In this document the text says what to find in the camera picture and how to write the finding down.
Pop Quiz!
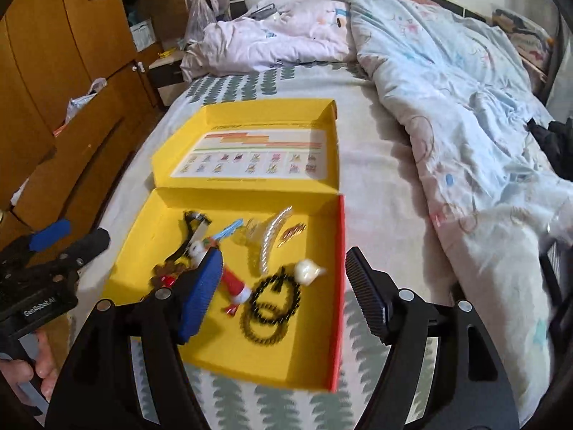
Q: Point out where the red ball hair clip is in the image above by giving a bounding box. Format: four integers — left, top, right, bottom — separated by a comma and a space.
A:
159, 275, 177, 288

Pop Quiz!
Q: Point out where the white plush bunny clip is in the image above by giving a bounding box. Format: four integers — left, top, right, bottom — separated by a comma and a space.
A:
186, 239, 218, 269

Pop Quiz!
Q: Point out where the santa hat hair clip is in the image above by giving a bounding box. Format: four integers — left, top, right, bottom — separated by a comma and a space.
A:
221, 266, 251, 316

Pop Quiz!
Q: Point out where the light blue hair clip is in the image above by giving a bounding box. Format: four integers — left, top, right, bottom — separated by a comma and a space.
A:
211, 219, 243, 242

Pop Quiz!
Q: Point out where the black leather wristwatch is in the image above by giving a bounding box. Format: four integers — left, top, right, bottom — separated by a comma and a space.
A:
165, 211, 212, 262

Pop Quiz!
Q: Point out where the black beaded hair tie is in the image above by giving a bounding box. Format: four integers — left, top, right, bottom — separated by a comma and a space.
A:
249, 266, 303, 327

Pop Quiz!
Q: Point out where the cream garlic shaped clip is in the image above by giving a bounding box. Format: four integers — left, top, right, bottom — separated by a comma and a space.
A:
293, 259, 326, 286

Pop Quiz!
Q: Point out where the clear claw hair clip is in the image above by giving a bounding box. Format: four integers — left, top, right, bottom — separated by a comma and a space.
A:
245, 206, 292, 276

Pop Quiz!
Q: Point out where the small red gold hairpin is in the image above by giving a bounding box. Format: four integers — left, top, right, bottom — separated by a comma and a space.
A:
277, 222, 306, 248

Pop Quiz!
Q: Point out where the person left hand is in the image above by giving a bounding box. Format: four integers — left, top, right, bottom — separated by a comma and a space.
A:
1, 329, 58, 406

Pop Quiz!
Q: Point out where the leaf patterned bed sheet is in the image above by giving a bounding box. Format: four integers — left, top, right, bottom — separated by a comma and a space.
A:
71, 59, 538, 430

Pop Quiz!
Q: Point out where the yellow cardboard box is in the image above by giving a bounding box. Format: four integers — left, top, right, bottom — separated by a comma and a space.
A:
103, 98, 345, 392

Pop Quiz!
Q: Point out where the wooden wardrobe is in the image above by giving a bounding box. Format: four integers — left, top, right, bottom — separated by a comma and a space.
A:
1, 0, 159, 245

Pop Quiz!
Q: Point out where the white plastic bag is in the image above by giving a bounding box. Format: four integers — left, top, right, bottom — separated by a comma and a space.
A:
64, 78, 108, 124

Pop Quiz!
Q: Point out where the dark bedside table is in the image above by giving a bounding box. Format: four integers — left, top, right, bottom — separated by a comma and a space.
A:
148, 51, 189, 110

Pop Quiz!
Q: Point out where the light floral duvet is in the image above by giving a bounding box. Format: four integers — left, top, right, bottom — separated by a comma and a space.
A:
345, 0, 572, 422

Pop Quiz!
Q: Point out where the black clothing pile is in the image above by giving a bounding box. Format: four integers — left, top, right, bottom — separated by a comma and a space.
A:
528, 118, 573, 181

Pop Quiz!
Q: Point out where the pink crumpled blanket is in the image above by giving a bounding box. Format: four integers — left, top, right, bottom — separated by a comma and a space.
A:
180, 0, 356, 82

